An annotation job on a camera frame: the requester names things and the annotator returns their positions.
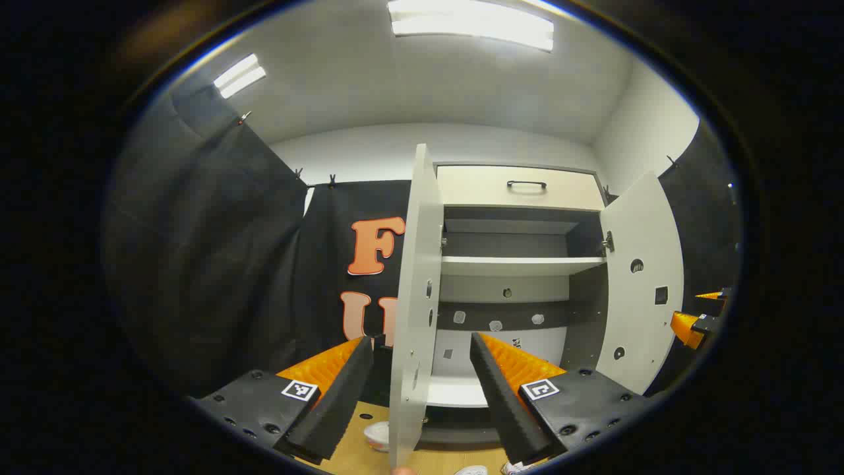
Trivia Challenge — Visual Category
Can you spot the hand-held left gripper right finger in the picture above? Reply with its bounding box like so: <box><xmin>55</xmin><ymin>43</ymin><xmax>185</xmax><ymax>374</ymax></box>
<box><xmin>469</xmin><ymin>332</ymin><xmax>652</xmax><ymax>466</ymax></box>

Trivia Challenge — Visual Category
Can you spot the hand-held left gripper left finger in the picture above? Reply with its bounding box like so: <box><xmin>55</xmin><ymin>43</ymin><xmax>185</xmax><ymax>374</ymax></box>
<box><xmin>188</xmin><ymin>335</ymin><xmax>375</xmax><ymax>466</ymax></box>

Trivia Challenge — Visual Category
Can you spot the white shoe cabinet door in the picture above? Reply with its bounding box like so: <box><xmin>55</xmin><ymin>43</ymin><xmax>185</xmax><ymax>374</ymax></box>
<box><xmin>597</xmin><ymin>173</ymin><xmax>684</xmax><ymax>395</ymax></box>
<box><xmin>389</xmin><ymin>144</ymin><xmax>444</xmax><ymax>470</ymax></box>

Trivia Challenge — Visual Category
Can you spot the grey white shoe cabinet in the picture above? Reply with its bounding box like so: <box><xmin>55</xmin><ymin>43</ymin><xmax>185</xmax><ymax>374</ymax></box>
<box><xmin>432</xmin><ymin>162</ymin><xmax>611</xmax><ymax>446</ymax></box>

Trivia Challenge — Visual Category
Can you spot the white cabinet drawer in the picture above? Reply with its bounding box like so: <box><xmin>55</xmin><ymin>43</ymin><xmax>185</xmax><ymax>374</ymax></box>
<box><xmin>435</xmin><ymin>165</ymin><xmax>606</xmax><ymax>212</ymax></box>

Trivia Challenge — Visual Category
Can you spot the white bowl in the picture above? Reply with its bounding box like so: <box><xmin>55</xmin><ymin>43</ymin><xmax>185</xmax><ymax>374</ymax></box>
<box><xmin>364</xmin><ymin>422</ymin><xmax>391</xmax><ymax>453</ymax></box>

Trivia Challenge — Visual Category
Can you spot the black backdrop cloth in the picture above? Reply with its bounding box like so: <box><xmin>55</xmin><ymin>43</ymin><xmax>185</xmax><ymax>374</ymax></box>
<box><xmin>102</xmin><ymin>82</ymin><xmax>744</xmax><ymax>396</ymax></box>

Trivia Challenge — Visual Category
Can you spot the small ceiling light panel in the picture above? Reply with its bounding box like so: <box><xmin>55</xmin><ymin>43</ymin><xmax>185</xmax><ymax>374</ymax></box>
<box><xmin>213</xmin><ymin>54</ymin><xmax>267</xmax><ymax>100</ymax></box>

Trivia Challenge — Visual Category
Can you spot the large ceiling light panel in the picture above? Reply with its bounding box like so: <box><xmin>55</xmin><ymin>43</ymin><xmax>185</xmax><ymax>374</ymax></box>
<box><xmin>388</xmin><ymin>0</ymin><xmax>555</xmax><ymax>52</ymax></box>

